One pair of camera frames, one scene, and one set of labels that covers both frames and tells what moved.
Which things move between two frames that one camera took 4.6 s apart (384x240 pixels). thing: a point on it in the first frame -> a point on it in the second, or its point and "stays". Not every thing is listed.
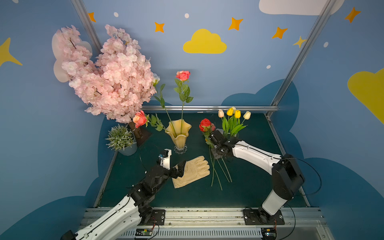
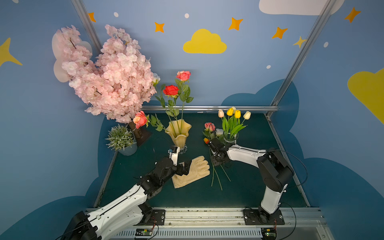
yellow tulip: (237, 114) stays
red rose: (205, 125) -> (172, 91)
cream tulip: (221, 114) stays
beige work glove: (195, 169) stays
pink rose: (184, 90) stays
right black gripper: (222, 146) -> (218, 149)
